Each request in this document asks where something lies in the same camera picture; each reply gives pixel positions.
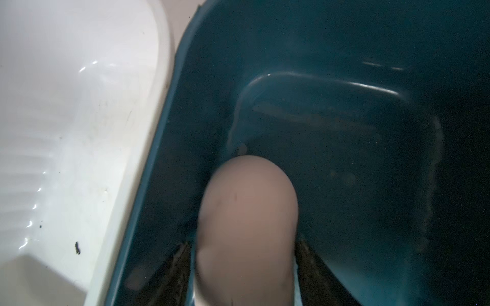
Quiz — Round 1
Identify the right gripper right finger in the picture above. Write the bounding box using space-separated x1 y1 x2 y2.
296 238 361 306

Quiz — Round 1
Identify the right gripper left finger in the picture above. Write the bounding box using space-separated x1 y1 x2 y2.
145 242 191 305

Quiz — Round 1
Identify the pink mouse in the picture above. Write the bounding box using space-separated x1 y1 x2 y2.
194 156 299 305

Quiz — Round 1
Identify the teal storage box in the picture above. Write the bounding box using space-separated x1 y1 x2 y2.
103 1 489 305

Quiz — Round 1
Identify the white storage box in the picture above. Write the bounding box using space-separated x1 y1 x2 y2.
1 1 174 305

